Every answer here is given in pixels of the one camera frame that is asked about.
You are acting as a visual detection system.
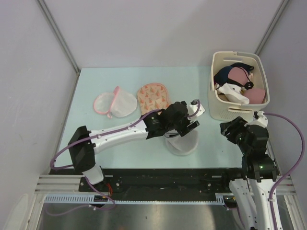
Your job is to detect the white mesh laundry bag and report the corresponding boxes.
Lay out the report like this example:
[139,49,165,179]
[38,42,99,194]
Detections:
[164,130,199,156]

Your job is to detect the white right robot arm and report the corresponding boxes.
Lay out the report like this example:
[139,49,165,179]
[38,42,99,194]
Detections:
[220,116,283,230]

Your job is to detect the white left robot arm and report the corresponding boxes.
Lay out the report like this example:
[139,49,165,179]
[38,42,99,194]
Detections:
[68,99,205,192]

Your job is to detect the floral peach mesh laundry bag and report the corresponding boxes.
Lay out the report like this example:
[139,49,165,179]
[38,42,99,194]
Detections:
[137,83,171,115]

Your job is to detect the pink round mesh laundry bag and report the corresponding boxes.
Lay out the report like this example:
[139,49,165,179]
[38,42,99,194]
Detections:
[94,86,138,118]

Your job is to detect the navy blue bra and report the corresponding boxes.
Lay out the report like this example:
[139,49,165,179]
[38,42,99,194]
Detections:
[213,62,254,85]

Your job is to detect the cream perforated plastic basket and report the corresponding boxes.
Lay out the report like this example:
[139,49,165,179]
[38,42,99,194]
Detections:
[208,51,270,121]

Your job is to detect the white garment in basket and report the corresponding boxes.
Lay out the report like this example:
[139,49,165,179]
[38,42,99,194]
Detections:
[215,83,250,104]

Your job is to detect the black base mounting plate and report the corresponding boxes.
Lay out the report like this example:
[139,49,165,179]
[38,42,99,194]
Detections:
[49,167,250,201]

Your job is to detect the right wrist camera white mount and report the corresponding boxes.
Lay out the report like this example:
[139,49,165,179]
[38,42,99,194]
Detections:
[250,111,268,128]

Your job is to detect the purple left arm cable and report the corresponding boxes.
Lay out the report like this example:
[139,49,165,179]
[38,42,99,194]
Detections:
[44,99,202,216]

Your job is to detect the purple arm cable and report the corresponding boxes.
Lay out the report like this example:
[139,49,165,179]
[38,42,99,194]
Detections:
[44,99,202,216]
[237,112,304,230]

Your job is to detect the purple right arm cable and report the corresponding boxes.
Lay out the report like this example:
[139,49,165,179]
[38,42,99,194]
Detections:
[237,112,304,230]

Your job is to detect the pink bra with black straps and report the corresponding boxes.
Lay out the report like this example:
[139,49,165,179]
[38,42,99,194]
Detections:
[227,67,265,104]

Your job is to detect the white slotted cable duct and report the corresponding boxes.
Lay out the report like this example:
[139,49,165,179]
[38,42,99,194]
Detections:
[45,193,236,205]

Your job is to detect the aluminium frame rail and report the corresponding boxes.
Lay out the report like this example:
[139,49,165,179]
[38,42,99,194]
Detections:
[35,174,84,195]

